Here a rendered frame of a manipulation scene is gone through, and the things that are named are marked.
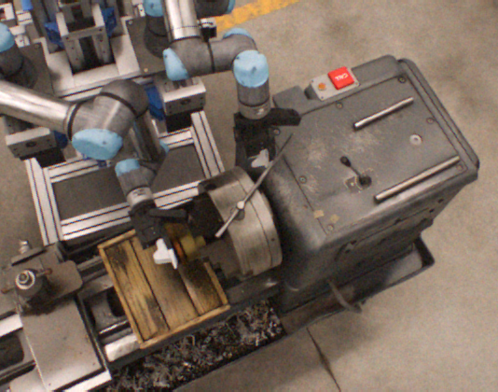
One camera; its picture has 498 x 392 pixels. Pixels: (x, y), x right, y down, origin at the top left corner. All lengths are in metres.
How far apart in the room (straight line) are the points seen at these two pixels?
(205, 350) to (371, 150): 0.94
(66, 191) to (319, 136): 1.44
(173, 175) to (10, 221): 0.82
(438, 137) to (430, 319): 1.33
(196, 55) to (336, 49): 2.11
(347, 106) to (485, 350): 1.60
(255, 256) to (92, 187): 1.31
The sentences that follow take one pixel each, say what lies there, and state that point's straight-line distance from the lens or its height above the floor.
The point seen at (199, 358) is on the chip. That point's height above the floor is 0.61.
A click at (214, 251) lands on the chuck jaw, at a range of 1.81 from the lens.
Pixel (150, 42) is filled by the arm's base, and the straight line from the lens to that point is 2.02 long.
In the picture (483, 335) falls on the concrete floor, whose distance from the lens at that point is 3.13.
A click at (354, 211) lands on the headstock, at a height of 1.25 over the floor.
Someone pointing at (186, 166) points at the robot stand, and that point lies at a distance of 2.90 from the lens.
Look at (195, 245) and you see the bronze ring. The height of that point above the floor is 1.12.
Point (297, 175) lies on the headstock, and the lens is 1.75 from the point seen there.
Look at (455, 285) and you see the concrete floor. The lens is 3.13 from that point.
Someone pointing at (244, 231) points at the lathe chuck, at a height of 1.22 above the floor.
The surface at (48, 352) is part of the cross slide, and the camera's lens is 1.95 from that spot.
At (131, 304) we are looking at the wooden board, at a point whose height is 0.88.
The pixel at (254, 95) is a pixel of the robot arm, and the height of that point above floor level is 1.60.
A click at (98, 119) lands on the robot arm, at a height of 1.43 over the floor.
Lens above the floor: 2.84
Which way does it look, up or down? 68 degrees down
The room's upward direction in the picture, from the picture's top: 7 degrees clockwise
